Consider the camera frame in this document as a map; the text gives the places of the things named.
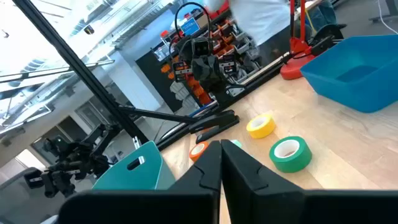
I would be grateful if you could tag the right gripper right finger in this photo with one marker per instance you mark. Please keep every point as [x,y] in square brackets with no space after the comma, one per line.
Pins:
[264,205]

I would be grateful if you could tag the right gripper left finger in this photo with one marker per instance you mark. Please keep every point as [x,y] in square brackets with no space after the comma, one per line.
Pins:
[186,205]

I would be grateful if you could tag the green tape roll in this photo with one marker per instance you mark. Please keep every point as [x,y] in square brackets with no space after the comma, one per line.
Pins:
[295,161]

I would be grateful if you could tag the black stapler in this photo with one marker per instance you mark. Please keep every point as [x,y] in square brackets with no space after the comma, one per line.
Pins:
[214,123]

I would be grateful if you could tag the orange tape roll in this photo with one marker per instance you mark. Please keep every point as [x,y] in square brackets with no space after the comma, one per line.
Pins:
[197,152]

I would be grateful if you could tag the teal plastic bin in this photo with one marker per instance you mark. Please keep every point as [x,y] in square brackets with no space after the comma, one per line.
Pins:
[136,174]

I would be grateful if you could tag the yellow tape roll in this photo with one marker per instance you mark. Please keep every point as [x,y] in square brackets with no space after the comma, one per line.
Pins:
[261,127]

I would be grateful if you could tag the blue plastic bin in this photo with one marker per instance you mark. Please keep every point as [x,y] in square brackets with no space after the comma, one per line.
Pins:
[357,90]

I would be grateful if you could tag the black background robot arm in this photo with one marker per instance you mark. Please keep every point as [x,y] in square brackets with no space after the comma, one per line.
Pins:
[71,165]

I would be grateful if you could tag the parts drawer rack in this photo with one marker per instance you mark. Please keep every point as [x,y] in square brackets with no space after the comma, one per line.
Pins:
[199,90]

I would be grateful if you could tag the person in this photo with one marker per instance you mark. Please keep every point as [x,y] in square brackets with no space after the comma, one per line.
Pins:
[261,18]

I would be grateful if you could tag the red desk lamp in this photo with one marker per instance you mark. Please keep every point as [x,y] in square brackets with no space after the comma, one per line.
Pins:
[293,70]

